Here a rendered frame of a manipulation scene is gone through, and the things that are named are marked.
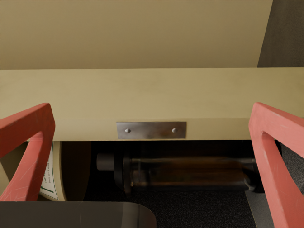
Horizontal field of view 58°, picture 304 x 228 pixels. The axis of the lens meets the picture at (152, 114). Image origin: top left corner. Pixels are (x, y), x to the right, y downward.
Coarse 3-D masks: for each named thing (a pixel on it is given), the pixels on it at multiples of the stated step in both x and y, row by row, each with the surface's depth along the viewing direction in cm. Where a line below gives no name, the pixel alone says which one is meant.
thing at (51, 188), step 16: (64, 144) 50; (80, 144) 51; (48, 160) 35; (64, 160) 50; (80, 160) 51; (48, 176) 36; (64, 176) 48; (80, 176) 49; (48, 192) 37; (64, 192) 36; (80, 192) 47
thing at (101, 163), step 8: (120, 144) 40; (104, 152) 43; (112, 152) 43; (120, 152) 39; (96, 160) 42; (104, 160) 42; (112, 160) 42; (120, 160) 39; (104, 168) 42; (112, 168) 42; (120, 168) 39; (120, 176) 39; (120, 184) 40
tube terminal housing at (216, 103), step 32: (0, 96) 31; (32, 96) 31; (64, 96) 31; (96, 96) 31; (128, 96) 31; (160, 96) 30; (192, 96) 30; (224, 96) 30; (256, 96) 30; (288, 96) 30; (64, 128) 28; (96, 128) 28; (192, 128) 28; (224, 128) 28; (0, 160) 31; (0, 192) 34
